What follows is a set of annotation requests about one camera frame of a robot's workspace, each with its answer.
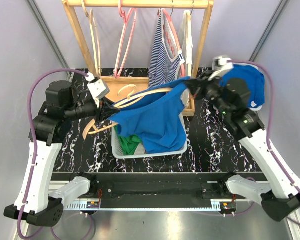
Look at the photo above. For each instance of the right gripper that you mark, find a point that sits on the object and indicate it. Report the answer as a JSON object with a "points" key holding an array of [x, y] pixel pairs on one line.
{"points": [[197, 86]]}

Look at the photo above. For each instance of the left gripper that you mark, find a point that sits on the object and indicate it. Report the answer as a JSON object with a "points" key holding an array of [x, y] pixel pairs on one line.
{"points": [[106, 108]]}

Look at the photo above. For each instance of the cream wooden hanger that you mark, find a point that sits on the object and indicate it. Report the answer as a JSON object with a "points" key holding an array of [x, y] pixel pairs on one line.
{"points": [[91, 127]]}

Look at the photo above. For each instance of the green tank top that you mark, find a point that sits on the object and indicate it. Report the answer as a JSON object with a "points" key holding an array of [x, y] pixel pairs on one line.
{"points": [[128, 144]]}

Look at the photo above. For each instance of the blue white striped tank top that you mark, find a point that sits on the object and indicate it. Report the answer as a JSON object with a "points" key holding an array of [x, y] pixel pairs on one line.
{"points": [[161, 70]]}

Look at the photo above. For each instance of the grey tank top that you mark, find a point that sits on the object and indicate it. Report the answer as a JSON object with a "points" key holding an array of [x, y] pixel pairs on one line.
{"points": [[140, 150]]}

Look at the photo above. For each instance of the beige wooden hanger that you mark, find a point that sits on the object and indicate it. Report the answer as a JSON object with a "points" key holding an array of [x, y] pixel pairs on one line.
{"points": [[94, 38]]}

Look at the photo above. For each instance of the pink plastic hanger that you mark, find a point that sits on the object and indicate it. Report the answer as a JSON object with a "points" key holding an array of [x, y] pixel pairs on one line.
{"points": [[129, 24]]}

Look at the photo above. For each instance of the pink striped-top hanger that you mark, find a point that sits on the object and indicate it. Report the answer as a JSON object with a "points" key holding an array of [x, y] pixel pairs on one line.
{"points": [[172, 45]]}

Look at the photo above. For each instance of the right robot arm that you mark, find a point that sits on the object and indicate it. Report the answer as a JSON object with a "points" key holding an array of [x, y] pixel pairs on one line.
{"points": [[260, 140]]}

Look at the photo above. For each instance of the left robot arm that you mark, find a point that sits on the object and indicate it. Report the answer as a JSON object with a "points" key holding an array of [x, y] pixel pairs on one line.
{"points": [[45, 150]]}

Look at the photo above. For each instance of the white-top hanger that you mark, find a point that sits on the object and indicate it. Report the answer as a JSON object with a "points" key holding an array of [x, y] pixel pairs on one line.
{"points": [[188, 17]]}

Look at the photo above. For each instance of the wooden clothes rack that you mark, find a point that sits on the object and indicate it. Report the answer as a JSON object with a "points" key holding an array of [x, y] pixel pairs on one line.
{"points": [[138, 83]]}

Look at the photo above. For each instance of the white perforated plastic basket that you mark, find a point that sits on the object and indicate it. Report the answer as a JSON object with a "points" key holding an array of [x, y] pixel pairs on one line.
{"points": [[120, 150]]}

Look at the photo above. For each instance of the blue cloth in bin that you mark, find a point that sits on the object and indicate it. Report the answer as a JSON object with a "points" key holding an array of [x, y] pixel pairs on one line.
{"points": [[253, 78]]}

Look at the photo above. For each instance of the white right bin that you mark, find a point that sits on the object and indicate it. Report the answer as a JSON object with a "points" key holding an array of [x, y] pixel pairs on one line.
{"points": [[253, 106]]}

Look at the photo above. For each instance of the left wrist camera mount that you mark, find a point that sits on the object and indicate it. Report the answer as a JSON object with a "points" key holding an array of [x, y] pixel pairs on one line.
{"points": [[97, 88]]}

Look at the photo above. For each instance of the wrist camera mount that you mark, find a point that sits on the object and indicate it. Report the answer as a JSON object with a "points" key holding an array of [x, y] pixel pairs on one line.
{"points": [[221, 65], [97, 88]]}

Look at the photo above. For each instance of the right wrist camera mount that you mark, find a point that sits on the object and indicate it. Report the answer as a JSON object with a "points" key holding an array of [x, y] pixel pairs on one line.
{"points": [[221, 65]]}

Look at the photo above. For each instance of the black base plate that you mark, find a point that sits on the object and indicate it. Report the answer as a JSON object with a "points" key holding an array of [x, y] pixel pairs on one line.
{"points": [[155, 192]]}

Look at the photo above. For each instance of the aluminium rail frame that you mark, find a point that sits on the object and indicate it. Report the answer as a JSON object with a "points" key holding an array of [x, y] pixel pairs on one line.
{"points": [[42, 207]]}

